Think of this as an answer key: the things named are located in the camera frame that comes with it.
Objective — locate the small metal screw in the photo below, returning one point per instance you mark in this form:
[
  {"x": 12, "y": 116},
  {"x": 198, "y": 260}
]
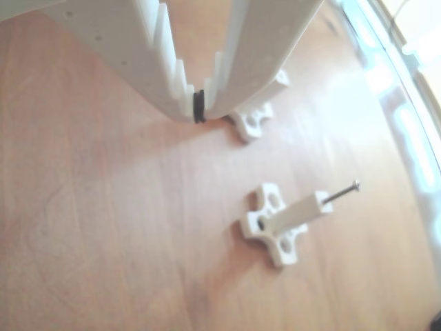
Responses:
[{"x": 341, "y": 193}]

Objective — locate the white cross-base post stand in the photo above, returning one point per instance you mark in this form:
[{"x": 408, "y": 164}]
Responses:
[
  {"x": 249, "y": 125},
  {"x": 296, "y": 213}
]

